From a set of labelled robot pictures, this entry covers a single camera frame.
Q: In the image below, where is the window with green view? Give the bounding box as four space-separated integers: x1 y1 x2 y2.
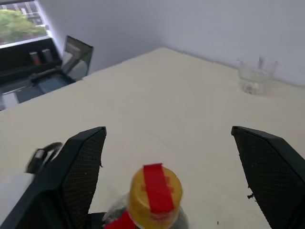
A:
0 0 52 47

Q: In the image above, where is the black case base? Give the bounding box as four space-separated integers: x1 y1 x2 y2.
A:
0 68 77 111

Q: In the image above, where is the black and white round object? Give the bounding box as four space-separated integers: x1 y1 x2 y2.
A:
25 142 64 174

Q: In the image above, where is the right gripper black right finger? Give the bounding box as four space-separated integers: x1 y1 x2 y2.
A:
231 125 305 229

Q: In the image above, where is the clear glass tumbler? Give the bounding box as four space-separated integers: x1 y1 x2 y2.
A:
237 56 279 96

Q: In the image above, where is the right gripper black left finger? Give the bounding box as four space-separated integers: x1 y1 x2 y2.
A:
0 126 107 229

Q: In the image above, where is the black open case lid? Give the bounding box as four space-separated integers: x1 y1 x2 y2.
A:
0 37 64 84

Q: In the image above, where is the yellow bottle cap red tape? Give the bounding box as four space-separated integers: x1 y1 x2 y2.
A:
129 163 183 229

